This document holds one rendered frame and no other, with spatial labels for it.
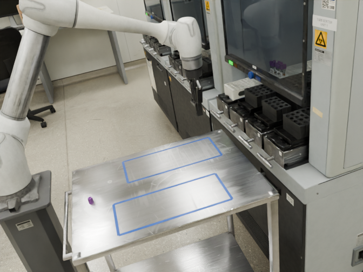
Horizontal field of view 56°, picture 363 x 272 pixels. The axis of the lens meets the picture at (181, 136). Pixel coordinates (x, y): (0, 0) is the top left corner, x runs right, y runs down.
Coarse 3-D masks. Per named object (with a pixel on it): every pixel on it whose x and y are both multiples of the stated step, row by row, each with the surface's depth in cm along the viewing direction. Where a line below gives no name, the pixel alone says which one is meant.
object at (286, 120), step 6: (288, 114) 127; (288, 120) 124; (294, 120) 123; (288, 126) 126; (294, 126) 122; (300, 126) 118; (288, 132) 127; (294, 132) 123; (300, 132) 119; (300, 138) 120
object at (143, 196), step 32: (128, 160) 128; (160, 160) 125; (192, 160) 121; (224, 160) 118; (96, 192) 114; (128, 192) 111; (160, 192) 109; (192, 192) 106; (224, 192) 104; (256, 192) 102; (64, 224) 108; (96, 224) 101; (128, 224) 98; (160, 224) 96; (192, 224) 95; (64, 256) 97; (96, 256) 91; (160, 256) 155; (192, 256) 153; (224, 256) 150
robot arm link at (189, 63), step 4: (200, 56) 147; (184, 60) 147; (188, 60) 146; (192, 60) 146; (196, 60) 146; (200, 60) 148; (184, 64) 148; (188, 64) 147; (192, 64) 147; (196, 64) 147; (200, 64) 148; (184, 68) 149; (188, 68) 148; (192, 68) 147; (196, 68) 148
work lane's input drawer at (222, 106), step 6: (216, 96) 169; (222, 96) 166; (228, 96) 163; (222, 102) 163; (228, 102) 159; (234, 102) 160; (222, 108) 166; (228, 108) 159; (216, 114) 164; (228, 114) 160
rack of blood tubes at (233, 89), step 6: (246, 78) 167; (228, 84) 166; (234, 84) 164; (240, 84) 162; (246, 84) 161; (252, 84) 161; (258, 84) 160; (228, 90) 161; (234, 90) 157; (240, 90) 158; (234, 96) 159; (240, 96) 160
